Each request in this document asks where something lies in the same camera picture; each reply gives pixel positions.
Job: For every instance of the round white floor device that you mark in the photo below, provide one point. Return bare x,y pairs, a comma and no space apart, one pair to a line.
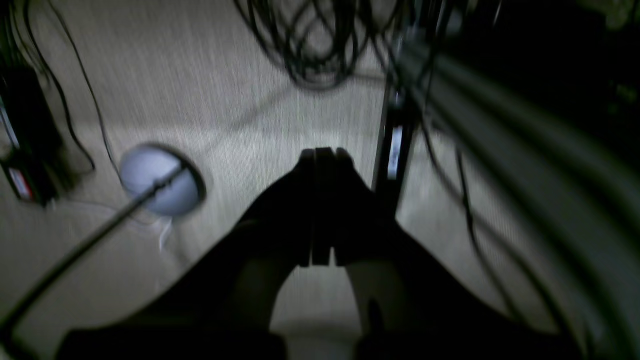
177,183

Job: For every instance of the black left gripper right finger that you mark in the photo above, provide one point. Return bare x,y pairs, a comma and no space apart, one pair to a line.
415,308

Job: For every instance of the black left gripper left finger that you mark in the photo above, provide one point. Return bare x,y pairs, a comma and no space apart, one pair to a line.
221,308

